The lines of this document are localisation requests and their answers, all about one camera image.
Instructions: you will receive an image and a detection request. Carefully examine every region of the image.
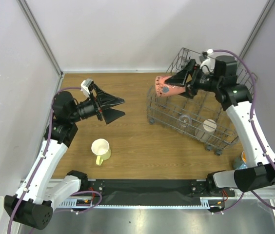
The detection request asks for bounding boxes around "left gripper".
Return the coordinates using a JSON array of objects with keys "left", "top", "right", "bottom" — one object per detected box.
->
[{"left": 69, "top": 84, "right": 125, "bottom": 124}]

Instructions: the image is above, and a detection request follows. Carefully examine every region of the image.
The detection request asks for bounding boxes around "pink patterned mug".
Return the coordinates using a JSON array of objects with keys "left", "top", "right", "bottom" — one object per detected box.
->
[{"left": 155, "top": 76, "right": 186, "bottom": 97}]

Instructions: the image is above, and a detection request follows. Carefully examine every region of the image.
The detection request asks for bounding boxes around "clear plastic cup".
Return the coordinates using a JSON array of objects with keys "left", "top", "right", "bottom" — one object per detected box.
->
[{"left": 177, "top": 115, "right": 192, "bottom": 134}]

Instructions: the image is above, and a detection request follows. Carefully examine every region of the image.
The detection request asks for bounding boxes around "yellow mug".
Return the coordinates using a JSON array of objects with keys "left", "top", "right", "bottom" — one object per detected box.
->
[{"left": 91, "top": 138, "right": 111, "bottom": 166}]

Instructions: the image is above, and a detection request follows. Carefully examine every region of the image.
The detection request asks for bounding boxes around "beige plastic cup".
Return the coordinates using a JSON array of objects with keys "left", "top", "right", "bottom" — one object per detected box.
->
[{"left": 194, "top": 119, "right": 217, "bottom": 142}]

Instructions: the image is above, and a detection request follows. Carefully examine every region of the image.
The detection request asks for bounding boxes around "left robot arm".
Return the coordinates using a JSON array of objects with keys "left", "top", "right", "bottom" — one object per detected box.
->
[{"left": 4, "top": 78, "right": 125, "bottom": 234}]

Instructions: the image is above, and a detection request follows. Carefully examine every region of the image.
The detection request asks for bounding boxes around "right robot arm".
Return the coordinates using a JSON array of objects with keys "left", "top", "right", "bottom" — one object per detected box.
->
[{"left": 165, "top": 56, "right": 275, "bottom": 196}]

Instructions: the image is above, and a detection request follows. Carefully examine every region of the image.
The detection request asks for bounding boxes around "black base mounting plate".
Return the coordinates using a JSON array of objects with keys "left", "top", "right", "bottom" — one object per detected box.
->
[{"left": 88, "top": 179, "right": 235, "bottom": 197}]

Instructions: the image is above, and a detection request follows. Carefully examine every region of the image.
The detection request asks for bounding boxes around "blue mug orange inside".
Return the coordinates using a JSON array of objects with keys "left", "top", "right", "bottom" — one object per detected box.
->
[{"left": 233, "top": 151, "right": 247, "bottom": 170}]

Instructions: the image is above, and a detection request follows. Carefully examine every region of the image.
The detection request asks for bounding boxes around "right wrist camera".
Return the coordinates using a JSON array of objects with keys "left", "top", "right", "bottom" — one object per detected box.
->
[{"left": 199, "top": 49, "right": 215, "bottom": 74}]

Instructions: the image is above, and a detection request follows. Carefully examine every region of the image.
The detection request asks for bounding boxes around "grey wire dish rack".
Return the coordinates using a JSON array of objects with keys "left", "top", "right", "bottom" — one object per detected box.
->
[{"left": 146, "top": 47, "right": 258, "bottom": 156}]

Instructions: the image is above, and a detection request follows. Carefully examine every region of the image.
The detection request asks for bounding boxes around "left aluminium frame post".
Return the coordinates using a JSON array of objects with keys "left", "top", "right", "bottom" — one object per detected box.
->
[{"left": 16, "top": 0, "right": 63, "bottom": 78}]

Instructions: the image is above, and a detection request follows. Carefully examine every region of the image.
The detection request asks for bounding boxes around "aluminium frame post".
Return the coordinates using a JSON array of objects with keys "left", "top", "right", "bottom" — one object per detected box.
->
[
  {"left": 16, "top": 0, "right": 63, "bottom": 78},
  {"left": 239, "top": 0, "right": 275, "bottom": 59}
]

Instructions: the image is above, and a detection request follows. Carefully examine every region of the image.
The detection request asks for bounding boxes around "right aluminium frame post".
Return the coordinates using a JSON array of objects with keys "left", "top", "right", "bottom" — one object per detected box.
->
[{"left": 239, "top": 0, "right": 275, "bottom": 59}]

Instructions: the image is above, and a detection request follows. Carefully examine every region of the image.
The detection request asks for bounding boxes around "grey cable duct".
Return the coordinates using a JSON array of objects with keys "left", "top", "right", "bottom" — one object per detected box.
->
[{"left": 58, "top": 196, "right": 224, "bottom": 210}]

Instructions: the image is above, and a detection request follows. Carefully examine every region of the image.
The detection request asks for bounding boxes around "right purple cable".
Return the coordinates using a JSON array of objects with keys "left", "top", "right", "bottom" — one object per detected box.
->
[{"left": 212, "top": 49, "right": 275, "bottom": 215}]

